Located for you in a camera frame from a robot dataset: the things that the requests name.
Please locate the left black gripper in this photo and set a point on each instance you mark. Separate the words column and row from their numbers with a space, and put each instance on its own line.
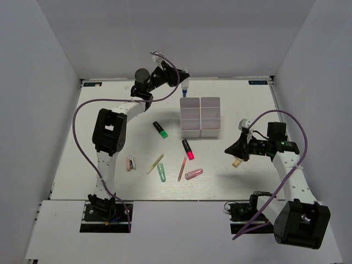
column 169, row 73

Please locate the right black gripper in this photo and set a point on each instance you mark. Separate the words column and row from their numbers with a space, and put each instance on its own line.
column 241, row 148

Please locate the pink black highlighter marker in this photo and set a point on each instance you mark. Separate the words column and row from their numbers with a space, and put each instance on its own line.
column 188, row 150

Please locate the green black highlighter marker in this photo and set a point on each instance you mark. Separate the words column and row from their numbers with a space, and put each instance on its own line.
column 160, row 130

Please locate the pink white mini stapler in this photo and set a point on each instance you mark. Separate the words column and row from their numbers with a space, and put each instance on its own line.
column 130, row 163

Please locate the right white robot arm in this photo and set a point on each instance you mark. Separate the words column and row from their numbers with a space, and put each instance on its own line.
column 298, row 219

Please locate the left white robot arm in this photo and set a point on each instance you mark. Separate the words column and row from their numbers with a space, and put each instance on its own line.
column 111, row 127

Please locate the small tan eraser block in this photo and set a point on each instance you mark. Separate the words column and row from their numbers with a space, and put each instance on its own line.
column 237, row 162

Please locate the left white compartment organizer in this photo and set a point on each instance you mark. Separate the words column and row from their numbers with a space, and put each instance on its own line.
column 190, row 117

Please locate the white compartment organizer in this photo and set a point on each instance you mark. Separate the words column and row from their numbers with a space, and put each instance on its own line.
column 190, row 117
column 210, row 117

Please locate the right white compartment organizer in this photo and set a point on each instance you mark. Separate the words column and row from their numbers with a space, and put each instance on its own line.
column 210, row 117

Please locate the pink translucent correction tape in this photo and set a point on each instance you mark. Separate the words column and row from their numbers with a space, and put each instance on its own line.
column 193, row 174

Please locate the orange thin highlighter pen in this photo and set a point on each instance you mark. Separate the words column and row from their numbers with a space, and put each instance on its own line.
column 182, row 169

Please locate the yellow thin highlighter pen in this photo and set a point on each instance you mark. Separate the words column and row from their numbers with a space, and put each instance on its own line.
column 155, row 164

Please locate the green translucent correction tape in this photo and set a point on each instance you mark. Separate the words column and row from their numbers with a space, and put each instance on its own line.
column 161, row 172

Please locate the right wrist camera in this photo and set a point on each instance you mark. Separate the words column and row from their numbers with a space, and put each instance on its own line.
column 244, row 123

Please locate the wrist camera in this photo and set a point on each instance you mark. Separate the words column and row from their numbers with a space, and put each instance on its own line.
column 244, row 123
column 157, row 57

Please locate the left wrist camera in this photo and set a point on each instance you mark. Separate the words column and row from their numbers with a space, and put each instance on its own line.
column 157, row 57

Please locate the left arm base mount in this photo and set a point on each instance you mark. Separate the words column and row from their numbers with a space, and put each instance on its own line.
column 97, row 221

